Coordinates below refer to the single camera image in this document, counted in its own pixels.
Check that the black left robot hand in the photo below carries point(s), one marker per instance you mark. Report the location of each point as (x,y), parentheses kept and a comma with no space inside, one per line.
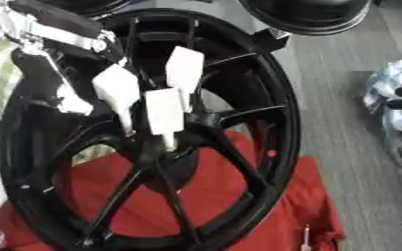
(38,70)

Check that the white flat-headed pin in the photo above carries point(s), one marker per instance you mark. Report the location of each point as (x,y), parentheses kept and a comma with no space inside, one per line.
(164,111)
(117,88)
(184,67)

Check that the black spoked wheel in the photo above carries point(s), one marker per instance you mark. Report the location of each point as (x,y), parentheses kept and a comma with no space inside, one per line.
(250,98)

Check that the black round tyre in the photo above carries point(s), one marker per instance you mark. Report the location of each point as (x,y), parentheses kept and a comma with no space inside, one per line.
(313,14)

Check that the blue white checked bag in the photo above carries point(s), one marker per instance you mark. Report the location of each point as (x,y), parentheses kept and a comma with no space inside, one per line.
(396,108)

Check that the black stand bracket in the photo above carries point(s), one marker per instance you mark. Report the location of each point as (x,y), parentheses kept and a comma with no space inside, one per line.
(270,40)

